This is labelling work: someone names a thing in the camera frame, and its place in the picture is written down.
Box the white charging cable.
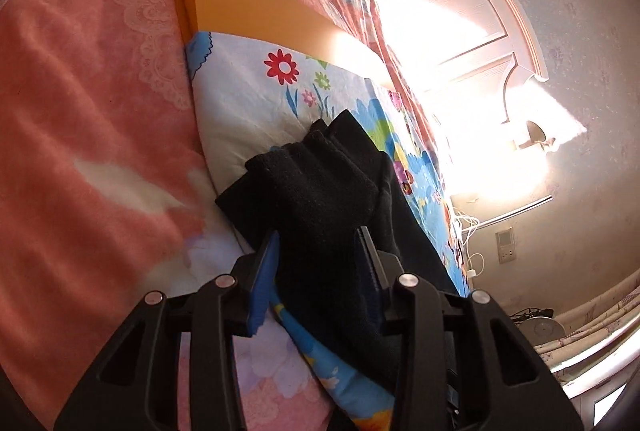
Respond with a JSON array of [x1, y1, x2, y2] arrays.
[[452, 206, 487, 280]]

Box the pink bed sheet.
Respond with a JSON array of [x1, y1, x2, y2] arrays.
[[0, 0, 451, 431]]

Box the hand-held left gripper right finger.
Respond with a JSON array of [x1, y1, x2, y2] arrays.
[[352, 225, 586, 431]]

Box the wall socket panel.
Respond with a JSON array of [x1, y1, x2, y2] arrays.
[[495, 227, 519, 265]]

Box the flower printed blue quilt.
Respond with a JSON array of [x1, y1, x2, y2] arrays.
[[185, 31, 473, 431]]

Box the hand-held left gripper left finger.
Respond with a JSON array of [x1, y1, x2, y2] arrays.
[[54, 231, 281, 431]]

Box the black pants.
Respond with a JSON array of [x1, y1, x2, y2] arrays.
[[215, 109, 471, 404]]

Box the white window ledge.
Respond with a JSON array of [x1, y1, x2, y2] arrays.
[[550, 358, 637, 403]]

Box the striped printed curtain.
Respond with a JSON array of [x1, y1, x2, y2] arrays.
[[535, 286, 640, 368]]

